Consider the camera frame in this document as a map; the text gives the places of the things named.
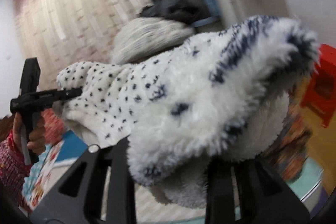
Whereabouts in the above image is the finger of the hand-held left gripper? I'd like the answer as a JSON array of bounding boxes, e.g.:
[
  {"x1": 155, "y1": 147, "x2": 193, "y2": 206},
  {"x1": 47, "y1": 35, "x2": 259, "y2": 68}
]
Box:
[{"x1": 10, "y1": 88, "x2": 83, "y2": 110}]

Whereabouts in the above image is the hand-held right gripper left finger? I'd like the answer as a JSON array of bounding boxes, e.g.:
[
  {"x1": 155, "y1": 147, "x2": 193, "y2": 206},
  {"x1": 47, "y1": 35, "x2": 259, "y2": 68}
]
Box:
[{"x1": 31, "y1": 139, "x2": 138, "y2": 224}]

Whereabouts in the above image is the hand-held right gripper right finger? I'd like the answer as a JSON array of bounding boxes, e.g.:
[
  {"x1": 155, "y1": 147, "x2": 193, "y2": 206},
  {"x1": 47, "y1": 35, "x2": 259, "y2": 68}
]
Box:
[{"x1": 204, "y1": 157, "x2": 309, "y2": 224}]

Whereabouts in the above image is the white spotted fleece garment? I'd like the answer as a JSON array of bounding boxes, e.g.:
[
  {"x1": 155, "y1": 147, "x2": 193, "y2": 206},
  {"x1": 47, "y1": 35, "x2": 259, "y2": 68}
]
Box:
[{"x1": 56, "y1": 15, "x2": 321, "y2": 209}]

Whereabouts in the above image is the person's left forearm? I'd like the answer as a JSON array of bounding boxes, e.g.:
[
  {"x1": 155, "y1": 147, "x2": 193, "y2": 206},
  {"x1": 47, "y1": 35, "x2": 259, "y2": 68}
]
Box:
[{"x1": 0, "y1": 115, "x2": 30, "y2": 214}]

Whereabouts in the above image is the dark clothes pile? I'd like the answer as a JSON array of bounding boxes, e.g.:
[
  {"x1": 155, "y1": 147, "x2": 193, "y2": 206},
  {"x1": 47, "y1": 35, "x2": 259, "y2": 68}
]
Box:
[{"x1": 138, "y1": 0, "x2": 219, "y2": 28}]

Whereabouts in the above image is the person's left hand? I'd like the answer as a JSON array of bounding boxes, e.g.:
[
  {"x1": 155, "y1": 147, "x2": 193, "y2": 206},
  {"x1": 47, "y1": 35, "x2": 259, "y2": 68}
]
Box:
[{"x1": 13, "y1": 110, "x2": 47, "y2": 155}]

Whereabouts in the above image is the red patterned blanket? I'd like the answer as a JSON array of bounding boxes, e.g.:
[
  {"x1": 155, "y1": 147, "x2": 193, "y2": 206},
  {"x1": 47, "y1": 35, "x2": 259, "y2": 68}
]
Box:
[{"x1": 42, "y1": 109, "x2": 69, "y2": 146}]

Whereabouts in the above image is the teal patterned bed sheet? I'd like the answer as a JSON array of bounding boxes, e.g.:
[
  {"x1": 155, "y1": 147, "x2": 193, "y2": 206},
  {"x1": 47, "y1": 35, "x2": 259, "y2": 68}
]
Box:
[{"x1": 22, "y1": 132, "x2": 90, "y2": 212}]

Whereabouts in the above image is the striped floral curtain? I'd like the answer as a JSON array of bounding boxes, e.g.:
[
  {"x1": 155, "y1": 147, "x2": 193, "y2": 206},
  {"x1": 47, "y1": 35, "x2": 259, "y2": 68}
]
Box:
[{"x1": 13, "y1": 0, "x2": 169, "y2": 88}]

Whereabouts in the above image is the grey fluffy blanket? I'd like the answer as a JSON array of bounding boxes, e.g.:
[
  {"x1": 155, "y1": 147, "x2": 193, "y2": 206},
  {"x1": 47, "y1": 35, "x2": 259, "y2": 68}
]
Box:
[{"x1": 111, "y1": 17, "x2": 195, "y2": 65}]

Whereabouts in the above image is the red plastic stool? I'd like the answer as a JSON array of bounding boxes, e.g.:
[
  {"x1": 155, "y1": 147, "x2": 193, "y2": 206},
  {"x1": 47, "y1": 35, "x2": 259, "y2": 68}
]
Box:
[{"x1": 300, "y1": 44, "x2": 336, "y2": 128}]

